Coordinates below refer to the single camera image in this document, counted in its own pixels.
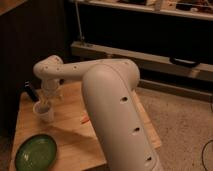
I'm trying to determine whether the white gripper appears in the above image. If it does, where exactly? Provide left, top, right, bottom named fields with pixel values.
left=40, top=79, right=63, bottom=104

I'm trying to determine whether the white ceramic cup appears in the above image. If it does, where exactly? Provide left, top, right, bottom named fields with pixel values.
left=33, top=101, right=54, bottom=122

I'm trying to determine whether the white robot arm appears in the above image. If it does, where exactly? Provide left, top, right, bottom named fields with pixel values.
left=33, top=55, right=164, bottom=171

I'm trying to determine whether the green ceramic bowl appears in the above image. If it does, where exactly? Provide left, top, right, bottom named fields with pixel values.
left=14, top=134, right=57, bottom=171

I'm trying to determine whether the black bottle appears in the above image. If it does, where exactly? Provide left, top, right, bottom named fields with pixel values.
left=24, top=81, right=39, bottom=102

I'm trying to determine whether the wooden table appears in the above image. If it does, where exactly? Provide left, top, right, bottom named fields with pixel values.
left=8, top=81, right=163, bottom=171

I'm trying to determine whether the metal vertical pole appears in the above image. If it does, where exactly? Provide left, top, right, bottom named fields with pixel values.
left=75, top=0, right=84, bottom=44

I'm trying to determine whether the cluttered back shelf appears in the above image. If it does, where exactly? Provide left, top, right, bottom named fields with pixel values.
left=69, top=0, right=213, bottom=21

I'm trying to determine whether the grey metal rail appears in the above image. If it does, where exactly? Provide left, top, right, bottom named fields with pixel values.
left=71, top=41, right=213, bottom=82

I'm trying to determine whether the black handle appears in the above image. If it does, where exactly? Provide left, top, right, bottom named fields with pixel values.
left=169, top=57, right=200, bottom=68

